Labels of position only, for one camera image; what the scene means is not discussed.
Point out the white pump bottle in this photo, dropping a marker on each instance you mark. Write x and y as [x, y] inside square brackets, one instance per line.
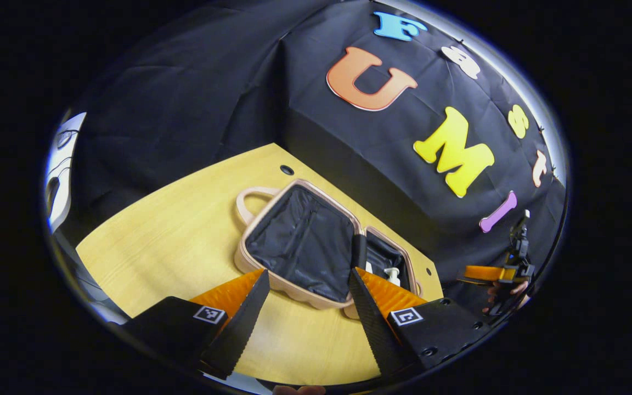
[393, 277]

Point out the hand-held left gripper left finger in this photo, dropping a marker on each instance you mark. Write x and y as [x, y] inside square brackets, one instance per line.
[242, 329]

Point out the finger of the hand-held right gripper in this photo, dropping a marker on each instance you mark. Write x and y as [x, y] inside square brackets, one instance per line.
[483, 272]

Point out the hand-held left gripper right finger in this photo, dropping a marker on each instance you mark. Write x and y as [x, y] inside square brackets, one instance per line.
[373, 329]

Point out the black backdrop cloth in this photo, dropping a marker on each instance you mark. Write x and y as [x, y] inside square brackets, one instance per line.
[184, 99]

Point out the pink suitcase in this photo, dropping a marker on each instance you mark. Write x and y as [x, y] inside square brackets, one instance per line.
[305, 241]

